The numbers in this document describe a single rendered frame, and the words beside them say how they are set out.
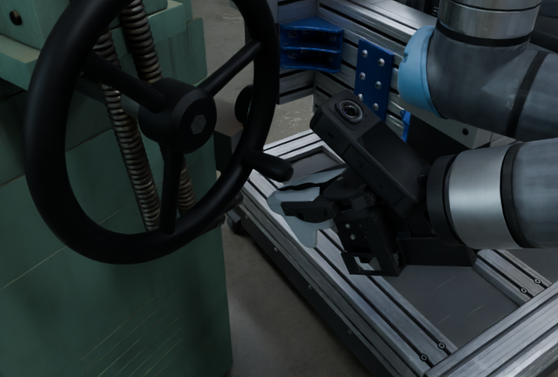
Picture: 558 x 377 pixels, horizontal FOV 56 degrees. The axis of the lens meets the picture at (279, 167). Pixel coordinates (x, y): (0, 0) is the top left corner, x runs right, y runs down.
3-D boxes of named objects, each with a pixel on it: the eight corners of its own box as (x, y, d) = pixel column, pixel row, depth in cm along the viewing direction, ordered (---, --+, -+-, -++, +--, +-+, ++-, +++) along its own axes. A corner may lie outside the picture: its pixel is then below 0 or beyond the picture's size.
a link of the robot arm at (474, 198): (489, 175, 34) (525, 123, 39) (425, 181, 37) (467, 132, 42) (521, 271, 36) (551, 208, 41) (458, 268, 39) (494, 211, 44)
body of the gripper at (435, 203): (341, 276, 48) (467, 283, 39) (305, 195, 45) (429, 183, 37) (380, 230, 53) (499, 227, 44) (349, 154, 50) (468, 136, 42)
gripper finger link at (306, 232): (269, 254, 54) (339, 256, 48) (246, 206, 53) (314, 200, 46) (286, 237, 56) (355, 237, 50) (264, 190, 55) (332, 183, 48)
